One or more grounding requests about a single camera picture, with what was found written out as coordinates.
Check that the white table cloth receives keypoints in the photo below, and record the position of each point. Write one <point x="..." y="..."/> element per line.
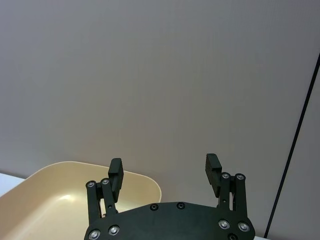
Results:
<point x="7" y="182"/>

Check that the cream plastic basin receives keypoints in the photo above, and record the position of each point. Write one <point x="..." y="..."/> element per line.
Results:
<point x="50" y="200"/>

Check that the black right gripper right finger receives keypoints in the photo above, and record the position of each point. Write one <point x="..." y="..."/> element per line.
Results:
<point x="212" y="175"/>

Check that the thin black wall strip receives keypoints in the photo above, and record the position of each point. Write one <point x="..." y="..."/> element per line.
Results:
<point x="292" y="147"/>

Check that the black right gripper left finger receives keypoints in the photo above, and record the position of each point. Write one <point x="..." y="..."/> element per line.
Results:
<point x="116" y="182"/>

